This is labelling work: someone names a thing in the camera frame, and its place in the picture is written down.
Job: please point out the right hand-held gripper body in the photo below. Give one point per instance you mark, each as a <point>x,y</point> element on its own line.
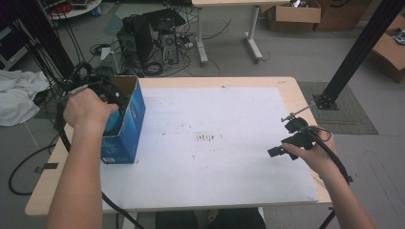
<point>304,138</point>

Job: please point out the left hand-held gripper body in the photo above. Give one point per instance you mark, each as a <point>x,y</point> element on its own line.
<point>110,90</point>

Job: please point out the blue cardboard box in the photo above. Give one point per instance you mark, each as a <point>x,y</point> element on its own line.
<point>132,127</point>

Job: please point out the person's right hand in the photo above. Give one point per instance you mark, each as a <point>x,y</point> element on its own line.
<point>318,156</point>

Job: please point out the person's left hand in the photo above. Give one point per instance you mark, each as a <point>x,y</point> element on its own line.
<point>86,109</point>

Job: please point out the thin metal rod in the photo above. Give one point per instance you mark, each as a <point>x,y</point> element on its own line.
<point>296,113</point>
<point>76,90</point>

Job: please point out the dark grey floor mat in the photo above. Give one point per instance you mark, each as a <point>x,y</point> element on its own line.
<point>350,117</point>

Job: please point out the black computer tower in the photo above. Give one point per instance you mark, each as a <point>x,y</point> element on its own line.
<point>137,41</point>

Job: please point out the white foam board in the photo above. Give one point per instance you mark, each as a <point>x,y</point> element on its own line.
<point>207,159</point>

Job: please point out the open grey computer case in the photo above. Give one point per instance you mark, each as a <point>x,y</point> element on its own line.
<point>168,47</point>

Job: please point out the round white table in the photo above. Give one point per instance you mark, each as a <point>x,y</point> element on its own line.
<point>76,8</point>

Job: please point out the person's black trousers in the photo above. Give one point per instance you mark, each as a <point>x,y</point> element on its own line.
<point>216,219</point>

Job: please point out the white crumpled cloth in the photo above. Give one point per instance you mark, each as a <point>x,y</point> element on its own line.
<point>19,95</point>

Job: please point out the black tape piece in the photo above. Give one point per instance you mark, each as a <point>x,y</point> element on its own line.
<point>47,166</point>

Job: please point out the open brown cardboard box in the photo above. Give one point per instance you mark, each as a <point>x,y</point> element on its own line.
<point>296,16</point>

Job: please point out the closed brown cardboard box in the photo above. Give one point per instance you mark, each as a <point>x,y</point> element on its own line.
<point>340,16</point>

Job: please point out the large flat cardboard box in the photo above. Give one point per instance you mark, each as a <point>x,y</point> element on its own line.
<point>390,51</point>

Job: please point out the desk with white legs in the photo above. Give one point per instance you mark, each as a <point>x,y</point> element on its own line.
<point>223,19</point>

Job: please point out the black aluminium stand post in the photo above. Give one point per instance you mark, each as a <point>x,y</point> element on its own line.
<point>359,47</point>

